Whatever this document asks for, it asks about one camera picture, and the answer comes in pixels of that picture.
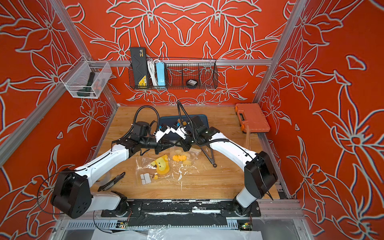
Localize dark blue tray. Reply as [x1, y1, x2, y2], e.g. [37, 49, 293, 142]
[160, 115, 210, 142]

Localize bag with yellow duck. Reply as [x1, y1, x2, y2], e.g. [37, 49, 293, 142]
[136, 155, 172, 186]

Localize black metal tongs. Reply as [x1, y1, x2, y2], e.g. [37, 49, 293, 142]
[200, 146, 217, 168]

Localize bag with cream bear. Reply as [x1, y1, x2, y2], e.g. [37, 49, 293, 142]
[242, 125, 252, 150]

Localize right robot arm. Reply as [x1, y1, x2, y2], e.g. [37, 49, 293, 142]
[171, 101, 278, 216]

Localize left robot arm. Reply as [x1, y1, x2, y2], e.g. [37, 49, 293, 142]
[51, 118, 175, 219]

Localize clear tape roll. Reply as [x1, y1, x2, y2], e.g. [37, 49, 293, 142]
[97, 171, 112, 186]

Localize orange tool case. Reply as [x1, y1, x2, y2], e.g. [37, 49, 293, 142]
[235, 103, 271, 133]

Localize light blue power bank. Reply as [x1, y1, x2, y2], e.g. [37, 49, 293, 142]
[156, 62, 166, 89]

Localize black box in basket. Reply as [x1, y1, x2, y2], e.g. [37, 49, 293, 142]
[130, 47, 149, 89]

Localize black wire wall basket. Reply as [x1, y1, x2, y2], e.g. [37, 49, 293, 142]
[128, 58, 219, 90]

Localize white coiled cable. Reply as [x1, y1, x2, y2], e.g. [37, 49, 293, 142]
[147, 59, 160, 88]

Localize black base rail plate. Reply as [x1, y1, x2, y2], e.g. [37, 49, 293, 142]
[101, 199, 261, 230]

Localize dark green screwdriver handle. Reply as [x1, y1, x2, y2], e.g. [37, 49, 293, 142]
[77, 72, 95, 97]

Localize clear acrylic wall bin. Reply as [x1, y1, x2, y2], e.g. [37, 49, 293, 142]
[60, 56, 112, 99]

